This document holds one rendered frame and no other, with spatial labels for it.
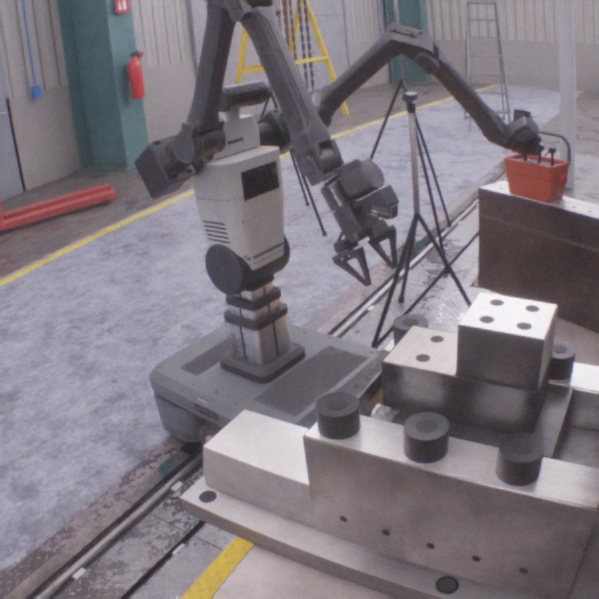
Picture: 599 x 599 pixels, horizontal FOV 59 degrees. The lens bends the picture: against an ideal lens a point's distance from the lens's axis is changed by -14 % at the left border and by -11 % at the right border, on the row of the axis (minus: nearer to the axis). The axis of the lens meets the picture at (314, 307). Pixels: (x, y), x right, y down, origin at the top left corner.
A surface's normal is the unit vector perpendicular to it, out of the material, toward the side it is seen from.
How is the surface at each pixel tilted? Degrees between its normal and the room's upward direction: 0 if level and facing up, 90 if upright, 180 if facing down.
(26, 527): 0
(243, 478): 72
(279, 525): 0
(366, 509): 90
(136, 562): 0
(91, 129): 90
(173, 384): 45
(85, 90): 90
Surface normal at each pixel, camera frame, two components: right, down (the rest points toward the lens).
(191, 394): -0.50, -0.36
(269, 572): -0.09, -0.90
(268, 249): 0.79, 0.21
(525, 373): -0.51, 0.42
